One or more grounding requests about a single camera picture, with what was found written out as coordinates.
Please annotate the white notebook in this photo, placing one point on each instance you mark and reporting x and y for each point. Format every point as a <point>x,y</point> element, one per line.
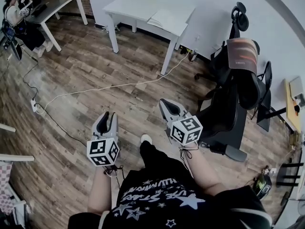
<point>166,18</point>

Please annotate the grey laptop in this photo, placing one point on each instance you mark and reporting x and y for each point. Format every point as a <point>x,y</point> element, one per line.
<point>296,87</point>

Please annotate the black printed t-shirt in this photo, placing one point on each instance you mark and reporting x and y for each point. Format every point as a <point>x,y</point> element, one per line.
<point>181,204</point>

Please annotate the pink checkered cloth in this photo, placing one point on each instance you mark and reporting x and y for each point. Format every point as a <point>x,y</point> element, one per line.
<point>5,187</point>

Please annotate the white power adapter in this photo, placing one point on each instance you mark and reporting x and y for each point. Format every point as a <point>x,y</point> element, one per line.
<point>194,55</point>

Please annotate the black slatted stand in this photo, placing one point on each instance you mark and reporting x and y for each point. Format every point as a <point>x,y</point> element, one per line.
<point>288,173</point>

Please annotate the white table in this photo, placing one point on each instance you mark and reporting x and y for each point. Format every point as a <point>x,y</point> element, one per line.
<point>133,7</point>

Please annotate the person's left forearm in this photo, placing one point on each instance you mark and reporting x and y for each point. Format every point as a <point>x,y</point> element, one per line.
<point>100,192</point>

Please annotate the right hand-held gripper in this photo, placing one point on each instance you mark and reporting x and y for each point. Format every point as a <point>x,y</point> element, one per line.
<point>187,130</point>

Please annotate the black trouser leg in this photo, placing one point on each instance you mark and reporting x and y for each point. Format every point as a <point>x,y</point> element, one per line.
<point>155,159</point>

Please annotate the white power strip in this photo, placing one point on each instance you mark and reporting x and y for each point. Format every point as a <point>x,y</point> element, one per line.
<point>33,104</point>

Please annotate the black bag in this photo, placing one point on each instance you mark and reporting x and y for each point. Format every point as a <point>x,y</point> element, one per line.
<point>263,186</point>

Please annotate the yellow table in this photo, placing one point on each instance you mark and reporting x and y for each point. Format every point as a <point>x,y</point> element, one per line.
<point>289,113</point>

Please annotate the white shoe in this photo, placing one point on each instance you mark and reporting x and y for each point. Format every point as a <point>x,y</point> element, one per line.
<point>145,138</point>

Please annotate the black folding chair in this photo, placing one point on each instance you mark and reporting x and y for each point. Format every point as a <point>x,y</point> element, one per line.
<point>267,96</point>

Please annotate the grey desk with white legs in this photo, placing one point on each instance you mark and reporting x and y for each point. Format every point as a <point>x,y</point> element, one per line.
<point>58,5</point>

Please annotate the person's right forearm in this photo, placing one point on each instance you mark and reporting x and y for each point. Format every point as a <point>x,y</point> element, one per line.
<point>205,173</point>

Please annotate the orange striped brown cloth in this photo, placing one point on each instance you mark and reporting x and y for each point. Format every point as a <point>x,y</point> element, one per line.
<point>241,54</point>

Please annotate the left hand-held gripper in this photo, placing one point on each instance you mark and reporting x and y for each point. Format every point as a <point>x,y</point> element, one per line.
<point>102,151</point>

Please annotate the black office chair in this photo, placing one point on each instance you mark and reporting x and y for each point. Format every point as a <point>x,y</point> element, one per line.
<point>228,104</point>

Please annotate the white bar rack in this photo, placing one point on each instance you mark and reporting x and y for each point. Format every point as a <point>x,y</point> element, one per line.
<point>14,157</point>

